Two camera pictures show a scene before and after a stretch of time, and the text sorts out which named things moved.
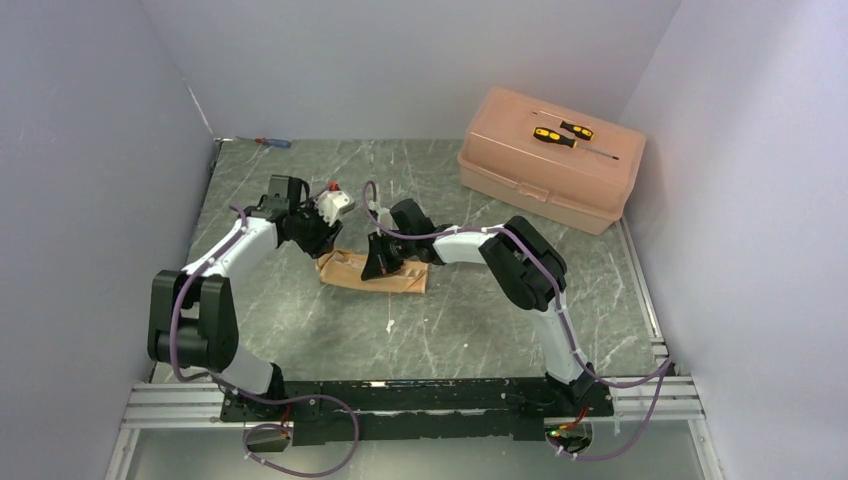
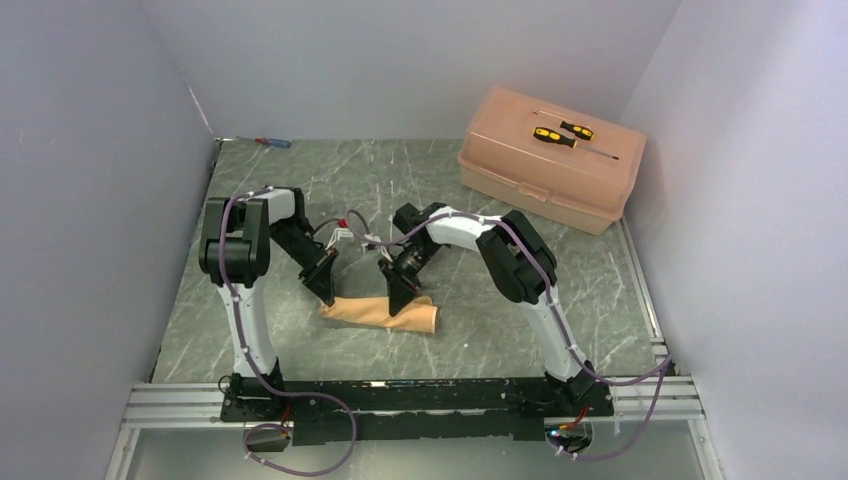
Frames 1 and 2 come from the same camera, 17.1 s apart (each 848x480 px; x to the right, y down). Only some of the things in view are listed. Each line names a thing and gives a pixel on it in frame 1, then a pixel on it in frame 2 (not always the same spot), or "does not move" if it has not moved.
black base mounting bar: [416, 409] does not move
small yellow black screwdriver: [580, 131] does not move
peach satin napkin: [346, 270] to [421, 317]
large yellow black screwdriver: [546, 134] does not move
